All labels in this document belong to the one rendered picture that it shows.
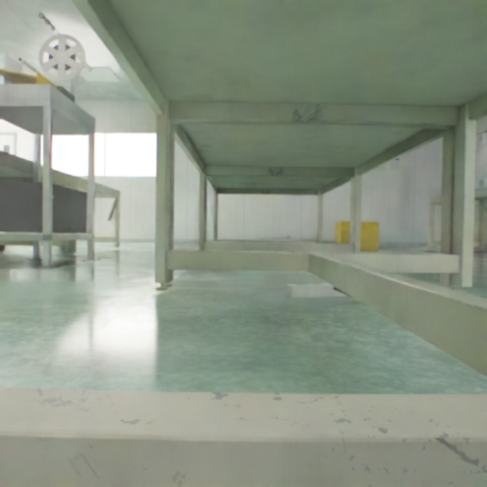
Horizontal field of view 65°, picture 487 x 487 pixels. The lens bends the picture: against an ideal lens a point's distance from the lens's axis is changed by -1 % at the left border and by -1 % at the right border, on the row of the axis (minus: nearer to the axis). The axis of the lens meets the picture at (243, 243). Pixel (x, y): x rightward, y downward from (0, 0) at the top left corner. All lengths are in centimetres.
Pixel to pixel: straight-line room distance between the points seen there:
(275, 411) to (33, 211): 251
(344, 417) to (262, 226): 745
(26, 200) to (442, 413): 258
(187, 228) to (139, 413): 751
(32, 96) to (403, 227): 693
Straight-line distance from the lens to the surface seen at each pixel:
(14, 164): 319
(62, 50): 328
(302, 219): 768
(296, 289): 137
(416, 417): 18
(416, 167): 841
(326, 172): 301
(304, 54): 120
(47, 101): 265
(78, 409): 18
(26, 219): 266
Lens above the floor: 22
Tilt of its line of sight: 2 degrees down
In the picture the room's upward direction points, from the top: 1 degrees clockwise
